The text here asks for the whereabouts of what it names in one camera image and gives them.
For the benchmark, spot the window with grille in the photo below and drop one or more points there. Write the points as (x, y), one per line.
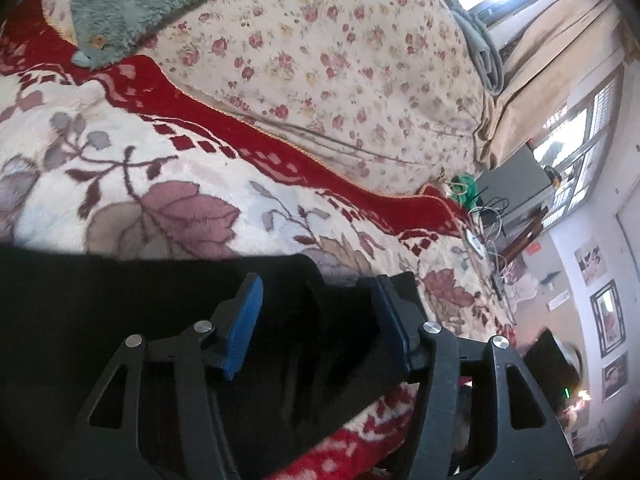
(580, 160)

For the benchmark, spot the black pants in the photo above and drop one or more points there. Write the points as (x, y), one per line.
(150, 290)

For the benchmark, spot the small wall picture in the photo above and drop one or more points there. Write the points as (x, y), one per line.
(615, 376)

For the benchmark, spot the beige curtain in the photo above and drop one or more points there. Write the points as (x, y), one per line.
(545, 75)

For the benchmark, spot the red and white fleece blanket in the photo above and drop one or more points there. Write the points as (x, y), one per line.
(200, 185)

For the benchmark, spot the grey cabinet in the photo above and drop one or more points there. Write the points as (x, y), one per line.
(515, 180)

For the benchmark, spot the floral quilt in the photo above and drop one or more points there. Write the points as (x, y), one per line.
(325, 60)

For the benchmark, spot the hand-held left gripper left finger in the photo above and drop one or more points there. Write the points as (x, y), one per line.
(245, 325)

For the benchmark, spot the white bag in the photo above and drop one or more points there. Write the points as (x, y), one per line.
(527, 287)

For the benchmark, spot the brown wooden table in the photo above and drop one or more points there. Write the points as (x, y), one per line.
(525, 232)

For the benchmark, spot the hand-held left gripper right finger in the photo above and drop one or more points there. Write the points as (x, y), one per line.
(392, 320)

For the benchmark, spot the wall poster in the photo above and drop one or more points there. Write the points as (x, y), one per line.
(591, 264)

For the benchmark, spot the grey-green fleece garment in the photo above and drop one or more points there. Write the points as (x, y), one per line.
(150, 0)

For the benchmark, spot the grey folded towel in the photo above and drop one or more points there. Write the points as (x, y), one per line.
(482, 55)

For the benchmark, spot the white flat device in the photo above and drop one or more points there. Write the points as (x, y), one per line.
(474, 244)

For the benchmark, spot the green cloth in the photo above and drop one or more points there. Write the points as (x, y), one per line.
(466, 189)

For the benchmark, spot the framed wall picture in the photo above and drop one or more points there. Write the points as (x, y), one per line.
(607, 317)

